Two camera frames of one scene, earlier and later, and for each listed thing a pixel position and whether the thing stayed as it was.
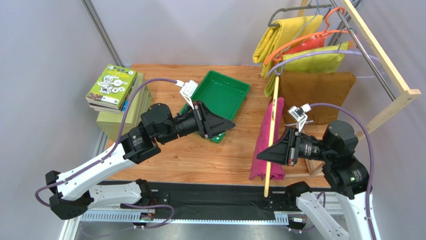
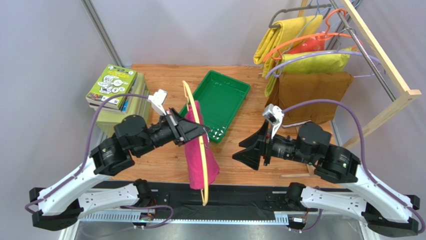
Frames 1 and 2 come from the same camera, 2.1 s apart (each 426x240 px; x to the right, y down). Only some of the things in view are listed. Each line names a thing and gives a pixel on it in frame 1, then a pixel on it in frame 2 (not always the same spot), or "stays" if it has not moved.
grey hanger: x=271 y=24 stays
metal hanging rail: x=370 y=61 stays
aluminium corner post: x=102 y=32 stays
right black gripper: x=292 y=148 to x=265 y=150
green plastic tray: x=223 y=95 stays
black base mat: x=199 y=202 stays
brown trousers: x=299 y=88 stays
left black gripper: x=208 y=124 to x=182 y=129
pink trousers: x=259 y=168 to x=193 y=170
